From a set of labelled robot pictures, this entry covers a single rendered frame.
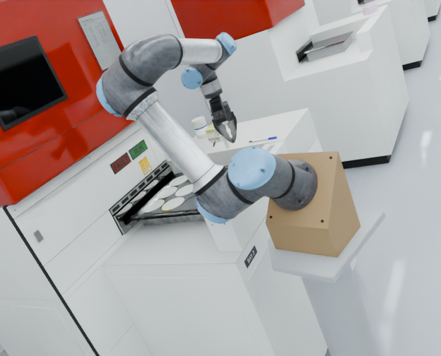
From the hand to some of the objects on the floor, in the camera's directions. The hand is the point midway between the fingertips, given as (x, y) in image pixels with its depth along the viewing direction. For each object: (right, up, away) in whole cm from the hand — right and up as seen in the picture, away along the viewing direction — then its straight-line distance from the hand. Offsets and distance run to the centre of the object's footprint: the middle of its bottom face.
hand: (232, 140), depth 175 cm
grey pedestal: (+61, -104, -15) cm, 121 cm away
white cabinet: (+25, -92, +49) cm, 108 cm away
